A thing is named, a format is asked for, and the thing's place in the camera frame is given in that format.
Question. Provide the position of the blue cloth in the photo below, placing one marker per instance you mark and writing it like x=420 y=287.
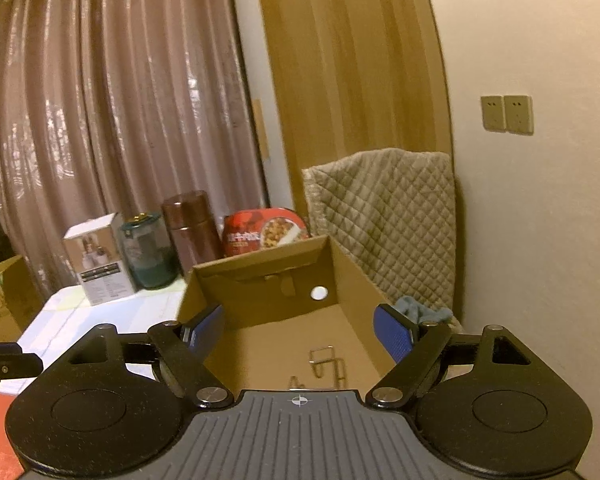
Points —
x=425 y=312

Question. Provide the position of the wooden door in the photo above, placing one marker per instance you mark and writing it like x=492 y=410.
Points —
x=350 y=60

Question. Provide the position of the cardboard carton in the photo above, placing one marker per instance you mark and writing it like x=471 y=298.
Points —
x=10 y=295

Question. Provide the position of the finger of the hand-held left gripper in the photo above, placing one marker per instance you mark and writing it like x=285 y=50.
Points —
x=0 y=348
x=10 y=366

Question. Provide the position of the beige quilted blanket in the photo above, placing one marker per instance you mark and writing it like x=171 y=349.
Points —
x=390 y=210

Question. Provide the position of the brown thermos flask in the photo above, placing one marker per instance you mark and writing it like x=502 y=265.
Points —
x=190 y=235

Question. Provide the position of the beige wall socket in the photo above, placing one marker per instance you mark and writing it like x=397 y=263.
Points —
x=493 y=113
x=518 y=114

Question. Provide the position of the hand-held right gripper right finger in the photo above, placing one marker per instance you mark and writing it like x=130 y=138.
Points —
x=392 y=334

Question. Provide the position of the white product box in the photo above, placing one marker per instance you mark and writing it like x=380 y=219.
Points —
x=100 y=260

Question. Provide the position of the red food package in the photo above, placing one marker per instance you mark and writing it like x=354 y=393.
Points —
x=260 y=235

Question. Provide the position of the pink brown curtain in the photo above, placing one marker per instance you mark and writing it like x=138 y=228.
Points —
x=105 y=110

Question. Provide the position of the green glass jar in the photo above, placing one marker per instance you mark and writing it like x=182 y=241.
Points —
x=147 y=255

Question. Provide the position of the plaid tablecloth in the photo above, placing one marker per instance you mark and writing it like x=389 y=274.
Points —
x=80 y=320

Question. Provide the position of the brown cardboard box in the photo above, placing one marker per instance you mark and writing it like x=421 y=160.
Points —
x=280 y=330

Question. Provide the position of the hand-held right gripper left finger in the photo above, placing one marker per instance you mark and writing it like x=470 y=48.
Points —
x=206 y=329

